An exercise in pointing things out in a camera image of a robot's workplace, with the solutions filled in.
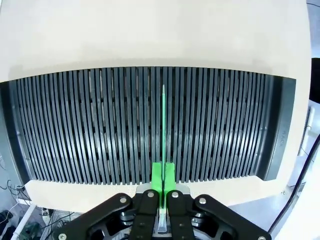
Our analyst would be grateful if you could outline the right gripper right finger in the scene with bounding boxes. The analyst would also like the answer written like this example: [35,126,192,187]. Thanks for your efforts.
[163,161,273,240]

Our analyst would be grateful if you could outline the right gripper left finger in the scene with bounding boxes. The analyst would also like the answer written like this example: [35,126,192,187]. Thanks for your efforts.
[51,161,164,240]

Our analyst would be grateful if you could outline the green perforated circuit board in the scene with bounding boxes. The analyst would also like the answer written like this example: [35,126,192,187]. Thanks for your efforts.
[161,84,168,211]

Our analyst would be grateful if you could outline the black slotted board rack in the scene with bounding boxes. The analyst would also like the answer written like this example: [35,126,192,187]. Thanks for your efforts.
[0,66,297,186]

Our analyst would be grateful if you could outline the white table leg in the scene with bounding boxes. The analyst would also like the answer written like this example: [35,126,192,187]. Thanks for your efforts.
[14,203,35,240]

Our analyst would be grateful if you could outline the black power cable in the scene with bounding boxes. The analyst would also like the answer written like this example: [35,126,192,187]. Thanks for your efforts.
[268,138,320,233]

